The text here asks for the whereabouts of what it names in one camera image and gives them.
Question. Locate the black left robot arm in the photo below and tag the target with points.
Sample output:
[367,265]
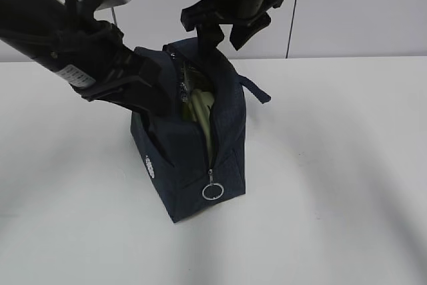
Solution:
[27,24]

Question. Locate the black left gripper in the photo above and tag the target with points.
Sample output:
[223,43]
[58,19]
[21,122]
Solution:
[99,67]

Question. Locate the dark blue lunch bag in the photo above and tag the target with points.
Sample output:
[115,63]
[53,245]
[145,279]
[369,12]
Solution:
[173,149]

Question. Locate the green lid glass food container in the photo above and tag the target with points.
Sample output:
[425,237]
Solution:
[197,107]

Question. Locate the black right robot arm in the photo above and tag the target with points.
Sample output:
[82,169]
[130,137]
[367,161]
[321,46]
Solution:
[248,7]

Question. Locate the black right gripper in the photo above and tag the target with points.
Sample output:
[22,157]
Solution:
[206,16]

